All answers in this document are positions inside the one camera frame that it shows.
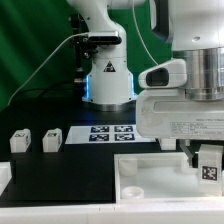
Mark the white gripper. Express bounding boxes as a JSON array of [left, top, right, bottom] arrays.
[[136, 89, 224, 167]]

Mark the white square tabletop tray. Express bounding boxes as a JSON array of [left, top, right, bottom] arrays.
[[114, 153, 224, 201]]

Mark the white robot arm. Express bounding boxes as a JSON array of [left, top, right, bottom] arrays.
[[67, 0, 224, 168]]

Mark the paper sheet with tags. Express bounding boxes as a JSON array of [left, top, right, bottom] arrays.
[[66, 124, 155, 144]]

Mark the white front obstacle wall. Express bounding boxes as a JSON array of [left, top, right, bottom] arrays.
[[0, 200, 224, 224]]

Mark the white obstacle wall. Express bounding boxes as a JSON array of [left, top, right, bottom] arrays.
[[0, 162, 12, 196], [0, 200, 224, 224]]

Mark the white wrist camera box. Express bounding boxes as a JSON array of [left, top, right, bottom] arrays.
[[138, 59, 187, 89]]

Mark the black cable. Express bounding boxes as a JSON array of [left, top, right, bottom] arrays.
[[13, 81, 84, 101]]

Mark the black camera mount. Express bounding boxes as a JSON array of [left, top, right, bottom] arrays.
[[68, 13, 123, 84]]

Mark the white cable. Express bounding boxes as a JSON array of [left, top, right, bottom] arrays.
[[7, 0, 161, 107]]

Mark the white left obstacle wall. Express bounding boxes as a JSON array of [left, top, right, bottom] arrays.
[[0, 162, 12, 196]]

